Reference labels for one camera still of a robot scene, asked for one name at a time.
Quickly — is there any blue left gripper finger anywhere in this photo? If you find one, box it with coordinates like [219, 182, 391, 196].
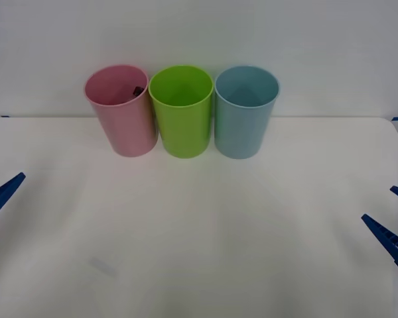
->
[0, 172, 27, 228]

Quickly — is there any pink plastic bin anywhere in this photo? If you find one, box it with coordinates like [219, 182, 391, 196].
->
[84, 64, 159, 158]

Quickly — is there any pale blue plastic bin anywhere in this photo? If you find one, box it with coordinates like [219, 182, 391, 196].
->
[214, 64, 281, 160]

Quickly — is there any green plastic bin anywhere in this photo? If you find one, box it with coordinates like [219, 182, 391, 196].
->
[148, 64, 216, 160]

